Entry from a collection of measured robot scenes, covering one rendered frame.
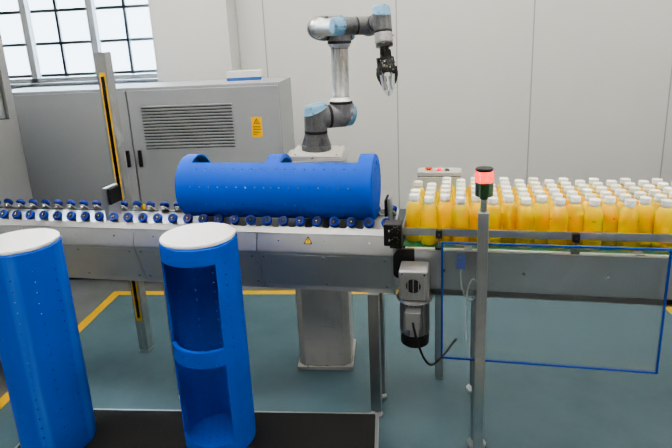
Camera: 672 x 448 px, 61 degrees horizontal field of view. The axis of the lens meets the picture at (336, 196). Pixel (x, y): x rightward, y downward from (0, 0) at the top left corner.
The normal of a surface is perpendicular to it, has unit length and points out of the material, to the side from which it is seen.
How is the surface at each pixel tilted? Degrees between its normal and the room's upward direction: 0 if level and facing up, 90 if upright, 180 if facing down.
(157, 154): 90
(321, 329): 90
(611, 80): 90
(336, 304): 90
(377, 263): 110
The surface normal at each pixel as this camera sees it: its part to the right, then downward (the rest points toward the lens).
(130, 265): -0.18, 0.58
